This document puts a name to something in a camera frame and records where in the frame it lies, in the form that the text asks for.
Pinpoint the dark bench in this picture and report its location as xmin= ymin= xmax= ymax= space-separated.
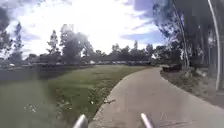
xmin=161 ymin=63 xmax=184 ymax=73

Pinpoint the stand of dark trees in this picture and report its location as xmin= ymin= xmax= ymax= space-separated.
xmin=0 ymin=22 xmax=174 ymax=66

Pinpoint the green grass lawn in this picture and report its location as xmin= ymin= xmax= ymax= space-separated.
xmin=0 ymin=64 xmax=151 ymax=128

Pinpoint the robot's own part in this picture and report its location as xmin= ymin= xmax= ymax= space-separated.
xmin=140 ymin=112 xmax=156 ymax=128
xmin=72 ymin=114 xmax=89 ymax=128

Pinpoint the brown mulch ground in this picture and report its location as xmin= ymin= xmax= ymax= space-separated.
xmin=159 ymin=67 xmax=224 ymax=109

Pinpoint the row of parked cars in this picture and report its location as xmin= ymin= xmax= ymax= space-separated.
xmin=0 ymin=59 xmax=158 ymax=69

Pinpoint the pale concrete path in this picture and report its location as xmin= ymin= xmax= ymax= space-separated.
xmin=87 ymin=66 xmax=224 ymax=128

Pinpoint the row of tall trees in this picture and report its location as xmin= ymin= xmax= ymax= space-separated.
xmin=152 ymin=0 xmax=224 ymax=92

